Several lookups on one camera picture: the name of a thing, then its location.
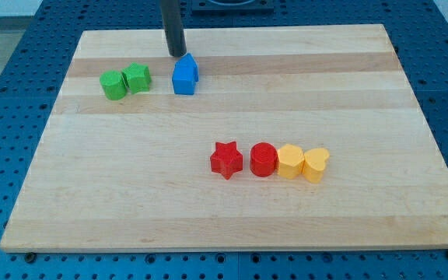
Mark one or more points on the red cylinder block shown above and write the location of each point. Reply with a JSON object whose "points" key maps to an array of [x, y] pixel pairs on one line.
{"points": [[263, 159]]}

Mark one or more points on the red star block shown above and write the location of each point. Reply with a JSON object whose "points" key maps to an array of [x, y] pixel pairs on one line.
{"points": [[226, 159]]}

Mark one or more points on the green cylinder block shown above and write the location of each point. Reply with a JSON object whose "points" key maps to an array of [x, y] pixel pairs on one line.
{"points": [[113, 85]]}

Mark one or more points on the yellow hexagon block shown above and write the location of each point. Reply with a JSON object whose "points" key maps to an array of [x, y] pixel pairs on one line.
{"points": [[290, 161]]}

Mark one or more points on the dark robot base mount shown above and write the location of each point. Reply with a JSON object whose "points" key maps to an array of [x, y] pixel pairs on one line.
{"points": [[201, 7]]}

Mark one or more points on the light wooden board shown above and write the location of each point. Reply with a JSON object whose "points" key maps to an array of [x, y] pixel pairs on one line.
{"points": [[134, 175]]}

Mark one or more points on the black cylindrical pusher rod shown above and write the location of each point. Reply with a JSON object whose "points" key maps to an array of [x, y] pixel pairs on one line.
{"points": [[173, 27]]}

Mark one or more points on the yellow heart block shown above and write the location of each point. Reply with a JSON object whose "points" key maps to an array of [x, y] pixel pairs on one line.
{"points": [[315, 163]]}

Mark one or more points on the blue house-shaped block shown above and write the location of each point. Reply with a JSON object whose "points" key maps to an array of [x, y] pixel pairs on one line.
{"points": [[185, 75]]}

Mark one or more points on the green star block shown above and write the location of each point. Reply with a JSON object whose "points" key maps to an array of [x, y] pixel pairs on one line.
{"points": [[137, 77]]}

